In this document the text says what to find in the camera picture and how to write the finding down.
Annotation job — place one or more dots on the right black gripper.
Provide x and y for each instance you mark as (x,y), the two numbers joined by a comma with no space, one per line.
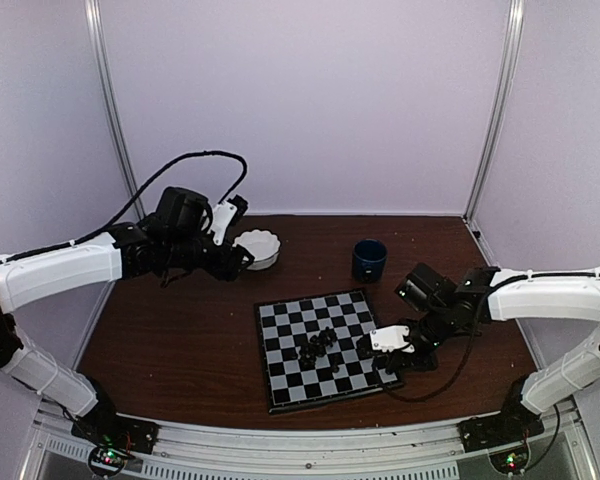
(399,360)

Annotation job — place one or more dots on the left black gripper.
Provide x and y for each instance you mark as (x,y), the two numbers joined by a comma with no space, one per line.
(227,267)

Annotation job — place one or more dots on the folding black silver chessboard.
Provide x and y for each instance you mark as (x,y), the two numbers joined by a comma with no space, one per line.
(284,325)

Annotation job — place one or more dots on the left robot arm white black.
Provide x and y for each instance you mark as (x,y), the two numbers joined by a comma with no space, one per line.
(183,235)

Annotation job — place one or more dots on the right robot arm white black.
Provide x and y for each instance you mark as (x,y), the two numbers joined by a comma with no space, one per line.
(492,294)

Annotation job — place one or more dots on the pile of black chess pieces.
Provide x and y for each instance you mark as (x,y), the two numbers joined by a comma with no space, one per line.
(316,347)

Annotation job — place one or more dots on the right green led circuit board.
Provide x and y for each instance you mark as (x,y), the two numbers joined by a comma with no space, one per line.
(510,462)

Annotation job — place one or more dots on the green led circuit board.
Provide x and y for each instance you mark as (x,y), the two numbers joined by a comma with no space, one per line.
(510,462)
(105,459)

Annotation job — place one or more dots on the left green led circuit board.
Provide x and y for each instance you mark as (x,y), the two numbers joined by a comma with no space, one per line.
(105,459)

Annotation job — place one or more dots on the white scalloped ceramic bowl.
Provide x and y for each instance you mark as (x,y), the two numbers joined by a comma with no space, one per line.
(263,245)

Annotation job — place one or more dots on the dark blue ceramic mug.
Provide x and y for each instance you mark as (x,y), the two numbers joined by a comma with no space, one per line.
(369,258)

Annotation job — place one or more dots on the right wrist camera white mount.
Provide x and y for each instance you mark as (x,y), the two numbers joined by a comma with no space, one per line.
(395,338)

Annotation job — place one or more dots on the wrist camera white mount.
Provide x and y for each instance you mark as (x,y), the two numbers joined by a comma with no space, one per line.
(395,338)
(226,214)

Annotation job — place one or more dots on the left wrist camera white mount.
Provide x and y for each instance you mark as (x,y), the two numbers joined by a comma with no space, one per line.
(226,214)

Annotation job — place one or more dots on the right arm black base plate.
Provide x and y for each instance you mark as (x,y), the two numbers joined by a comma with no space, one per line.
(496,430)

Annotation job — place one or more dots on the aluminium front rail frame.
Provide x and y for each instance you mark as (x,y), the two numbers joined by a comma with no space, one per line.
(419,451)

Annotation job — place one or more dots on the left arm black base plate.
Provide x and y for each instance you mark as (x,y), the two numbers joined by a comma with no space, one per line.
(124,434)

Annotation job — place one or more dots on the right aluminium corner post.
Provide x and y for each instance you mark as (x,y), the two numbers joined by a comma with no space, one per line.
(509,59)

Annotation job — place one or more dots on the aluminium corner post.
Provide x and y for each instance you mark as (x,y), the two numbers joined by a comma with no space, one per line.
(509,59)
(98,41)

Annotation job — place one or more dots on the left aluminium corner post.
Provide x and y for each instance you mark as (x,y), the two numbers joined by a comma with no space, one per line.
(98,41)

